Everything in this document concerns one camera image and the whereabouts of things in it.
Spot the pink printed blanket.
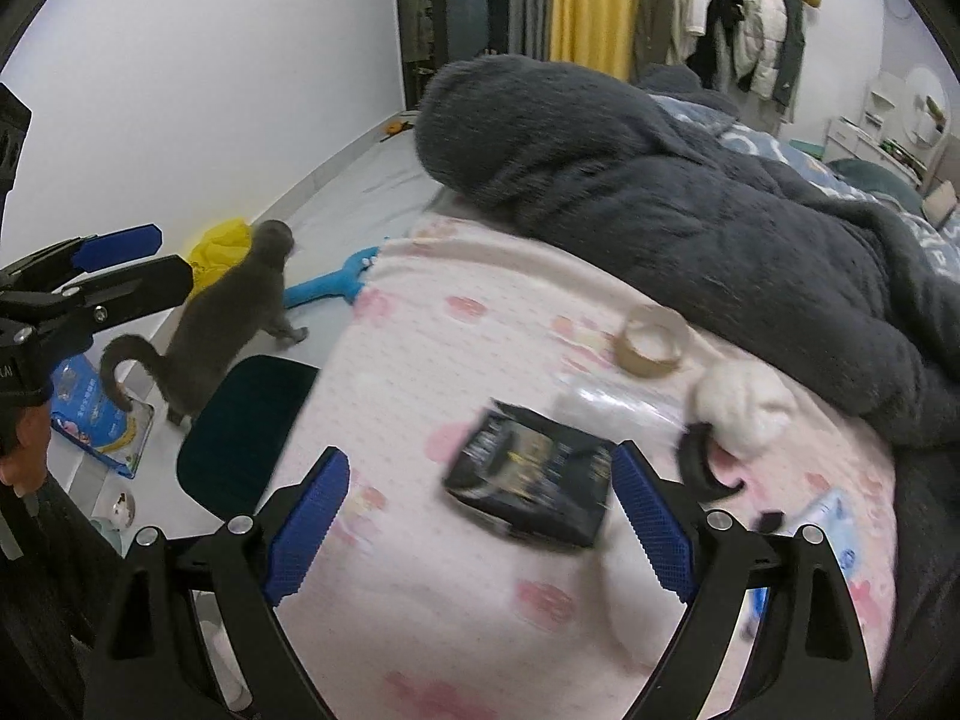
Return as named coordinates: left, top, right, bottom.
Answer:
left=191, top=214, right=901, bottom=720

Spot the blue white packet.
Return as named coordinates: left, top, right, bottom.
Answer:
left=750, top=486, right=863, bottom=616

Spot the white puffer jacket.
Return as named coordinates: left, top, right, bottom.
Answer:
left=735, top=0, right=788, bottom=98

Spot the brown tape roll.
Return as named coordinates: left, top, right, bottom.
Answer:
left=616, top=305, right=689, bottom=377

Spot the white dresser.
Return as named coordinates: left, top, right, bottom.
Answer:
left=825, top=71, right=947, bottom=188

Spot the dark glass door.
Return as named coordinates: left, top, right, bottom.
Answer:
left=394, top=0, right=518, bottom=113

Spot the dark teal trash bin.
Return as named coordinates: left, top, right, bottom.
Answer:
left=177, top=355, right=322, bottom=522

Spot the blue printed bag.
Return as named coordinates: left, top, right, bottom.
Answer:
left=51, top=356, right=156, bottom=481

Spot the grey curtain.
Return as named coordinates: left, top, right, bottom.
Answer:
left=506, top=0, right=556, bottom=61

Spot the yellow curtain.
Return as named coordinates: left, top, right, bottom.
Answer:
left=549, top=0, right=646, bottom=80

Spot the dark grey fluffy blanket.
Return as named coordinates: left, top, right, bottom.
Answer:
left=412, top=54, right=960, bottom=698

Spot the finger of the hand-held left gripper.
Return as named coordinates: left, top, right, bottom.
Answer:
left=0, top=254, right=195, bottom=340
left=0, top=223, right=165, bottom=295

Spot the blue patterned duvet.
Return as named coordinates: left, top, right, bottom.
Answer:
left=649, top=90, right=960, bottom=278

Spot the round mirror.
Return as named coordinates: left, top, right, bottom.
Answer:
left=904, top=66, right=947, bottom=151

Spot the grey cat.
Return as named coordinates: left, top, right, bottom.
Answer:
left=100, top=219, right=310, bottom=428

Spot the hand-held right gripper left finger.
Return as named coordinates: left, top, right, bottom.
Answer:
left=81, top=447, right=353, bottom=720

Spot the person's left hand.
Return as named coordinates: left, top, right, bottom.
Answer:
left=0, top=409, right=50, bottom=497

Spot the black curved ring piece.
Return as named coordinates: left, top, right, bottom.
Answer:
left=677, top=420, right=749, bottom=502

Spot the white shirt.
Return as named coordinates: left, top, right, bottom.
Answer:
left=671, top=0, right=712, bottom=61

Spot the blue slingshot toy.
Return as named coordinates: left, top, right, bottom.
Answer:
left=283, top=238, right=391, bottom=310

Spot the clear plastic wrapper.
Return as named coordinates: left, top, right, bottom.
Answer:
left=555, top=379, right=698, bottom=451

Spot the yellow plastic bag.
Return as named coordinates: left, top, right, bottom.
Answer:
left=186, top=217, right=256, bottom=301

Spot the black snack packet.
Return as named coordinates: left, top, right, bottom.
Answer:
left=442, top=399, right=617, bottom=548

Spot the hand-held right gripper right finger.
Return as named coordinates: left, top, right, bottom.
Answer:
left=611, top=439, right=878, bottom=720

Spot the dark green jacket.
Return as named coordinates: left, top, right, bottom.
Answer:
left=772, top=0, right=809, bottom=110

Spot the teal pillow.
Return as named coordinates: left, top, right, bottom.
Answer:
left=825, top=157, right=923, bottom=215

